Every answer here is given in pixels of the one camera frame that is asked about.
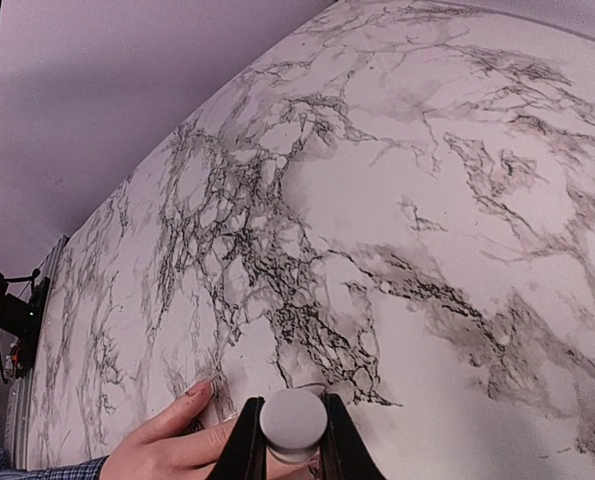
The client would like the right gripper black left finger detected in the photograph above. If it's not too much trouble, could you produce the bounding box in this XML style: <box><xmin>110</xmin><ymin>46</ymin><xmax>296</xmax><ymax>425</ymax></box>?
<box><xmin>211</xmin><ymin>397</ymin><xmax>267</xmax><ymax>480</ymax></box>

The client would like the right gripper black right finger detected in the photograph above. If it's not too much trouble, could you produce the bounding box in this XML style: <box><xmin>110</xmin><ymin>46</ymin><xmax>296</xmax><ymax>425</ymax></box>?
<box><xmin>319</xmin><ymin>393</ymin><xmax>386</xmax><ymax>480</ymax></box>

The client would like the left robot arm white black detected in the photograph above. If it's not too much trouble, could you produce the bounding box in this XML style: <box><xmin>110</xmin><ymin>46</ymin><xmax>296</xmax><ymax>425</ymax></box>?
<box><xmin>0</xmin><ymin>268</ymin><xmax>46</xmax><ymax>340</ymax></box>

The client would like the blue checked shirt forearm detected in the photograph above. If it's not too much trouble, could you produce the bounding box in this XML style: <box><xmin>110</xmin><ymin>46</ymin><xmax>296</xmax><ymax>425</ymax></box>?
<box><xmin>0</xmin><ymin>447</ymin><xmax>107</xmax><ymax>480</ymax></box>

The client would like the person's bare hand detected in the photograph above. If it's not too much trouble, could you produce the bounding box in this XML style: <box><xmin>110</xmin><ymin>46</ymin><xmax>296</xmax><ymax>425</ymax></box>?
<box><xmin>99</xmin><ymin>377</ymin><xmax>323</xmax><ymax>480</ymax></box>

